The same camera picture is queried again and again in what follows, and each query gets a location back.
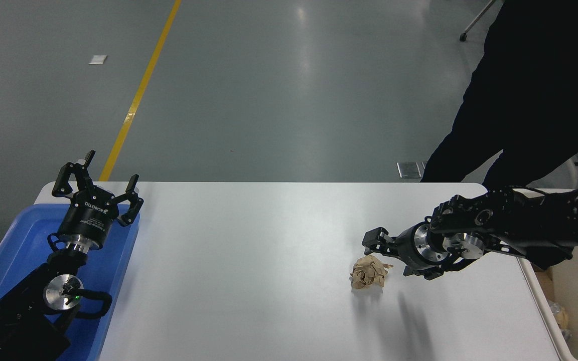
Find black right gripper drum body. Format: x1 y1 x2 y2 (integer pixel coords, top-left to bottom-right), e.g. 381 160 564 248
393 224 427 272

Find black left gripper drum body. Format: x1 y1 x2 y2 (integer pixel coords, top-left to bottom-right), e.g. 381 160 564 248
58 185 120 250

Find silver floor plate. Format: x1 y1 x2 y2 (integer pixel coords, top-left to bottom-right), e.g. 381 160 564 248
397 161 426 179

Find brown cardboard piece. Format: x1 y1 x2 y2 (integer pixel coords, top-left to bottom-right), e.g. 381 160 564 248
534 267 556 302

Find blue plastic tray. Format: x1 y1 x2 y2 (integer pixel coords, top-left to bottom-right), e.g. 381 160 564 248
0 203 141 361

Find standing person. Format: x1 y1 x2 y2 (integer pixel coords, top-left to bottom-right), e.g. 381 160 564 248
420 0 578 190

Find metal leg with caster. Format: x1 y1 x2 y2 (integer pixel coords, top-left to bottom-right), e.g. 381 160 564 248
460 0 498 42

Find large pale plastic bin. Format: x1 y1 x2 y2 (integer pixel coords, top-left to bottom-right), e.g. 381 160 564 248
517 188 578 361

